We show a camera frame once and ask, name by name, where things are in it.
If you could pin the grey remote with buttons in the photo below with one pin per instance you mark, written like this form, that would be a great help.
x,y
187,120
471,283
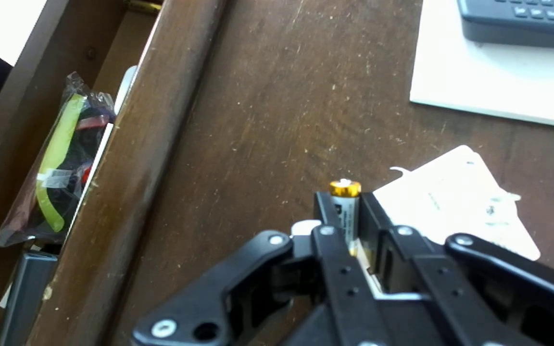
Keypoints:
x,y
527,22

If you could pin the green and black packet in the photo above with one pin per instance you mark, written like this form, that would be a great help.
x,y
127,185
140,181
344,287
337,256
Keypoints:
x,y
58,166

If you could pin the yellow-tipped marker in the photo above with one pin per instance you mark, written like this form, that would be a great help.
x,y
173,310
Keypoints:
x,y
344,208

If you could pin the open wooden drawer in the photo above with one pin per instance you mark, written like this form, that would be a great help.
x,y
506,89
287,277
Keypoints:
x,y
27,77

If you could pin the white remote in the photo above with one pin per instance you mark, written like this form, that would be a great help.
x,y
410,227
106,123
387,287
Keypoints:
x,y
450,198

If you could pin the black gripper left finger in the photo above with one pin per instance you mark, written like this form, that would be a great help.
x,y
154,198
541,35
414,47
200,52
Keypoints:
x,y
335,289

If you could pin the dark wooden nightstand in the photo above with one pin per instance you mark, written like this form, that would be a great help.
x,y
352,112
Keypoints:
x,y
277,116

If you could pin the dark grey box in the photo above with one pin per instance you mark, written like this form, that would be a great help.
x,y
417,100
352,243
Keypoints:
x,y
27,295

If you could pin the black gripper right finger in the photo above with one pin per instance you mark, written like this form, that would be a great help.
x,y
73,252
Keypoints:
x,y
456,281

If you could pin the white paper pad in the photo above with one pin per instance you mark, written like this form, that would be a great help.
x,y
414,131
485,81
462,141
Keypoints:
x,y
494,83

